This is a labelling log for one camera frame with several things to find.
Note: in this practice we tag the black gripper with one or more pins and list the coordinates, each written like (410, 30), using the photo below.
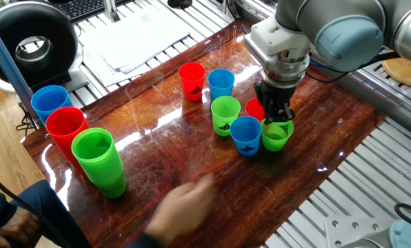
(276, 96)

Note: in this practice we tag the round wooden stand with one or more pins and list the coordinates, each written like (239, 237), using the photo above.
(405, 72)

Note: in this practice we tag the person's right hand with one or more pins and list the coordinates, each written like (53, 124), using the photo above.
(181, 210)

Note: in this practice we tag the green cup stack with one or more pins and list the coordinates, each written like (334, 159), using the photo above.
(102, 165)

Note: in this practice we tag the black round foot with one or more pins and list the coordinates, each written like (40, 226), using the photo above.
(179, 3)

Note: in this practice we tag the person's left hand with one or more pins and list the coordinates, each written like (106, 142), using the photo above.
(17, 229)

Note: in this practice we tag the red plastic cup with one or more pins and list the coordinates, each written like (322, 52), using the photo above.
(253, 109)
(191, 82)

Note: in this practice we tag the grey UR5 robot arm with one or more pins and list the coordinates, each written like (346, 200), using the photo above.
(347, 41)

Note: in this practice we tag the green plastic cup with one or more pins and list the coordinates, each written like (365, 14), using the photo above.
(277, 139)
(225, 115)

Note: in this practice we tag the blue trouser leg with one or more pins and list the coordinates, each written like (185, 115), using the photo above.
(53, 213)

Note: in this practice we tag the silver stand pole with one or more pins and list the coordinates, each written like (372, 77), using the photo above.
(110, 10)

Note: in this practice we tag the red cup stack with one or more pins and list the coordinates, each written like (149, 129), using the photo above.
(65, 129)

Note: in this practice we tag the glossy wood grain board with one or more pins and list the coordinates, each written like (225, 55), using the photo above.
(178, 162)

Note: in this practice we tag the black keyboard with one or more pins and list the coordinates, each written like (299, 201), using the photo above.
(81, 8)

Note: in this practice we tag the blue cup stack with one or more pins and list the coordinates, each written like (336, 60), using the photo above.
(50, 101)

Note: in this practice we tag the blue plastic cup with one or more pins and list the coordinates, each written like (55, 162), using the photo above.
(221, 86)
(245, 137)

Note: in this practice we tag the white paper stack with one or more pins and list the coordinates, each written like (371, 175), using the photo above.
(136, 38)

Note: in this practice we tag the grey aluminium post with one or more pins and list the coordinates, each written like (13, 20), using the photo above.
(9, 69)

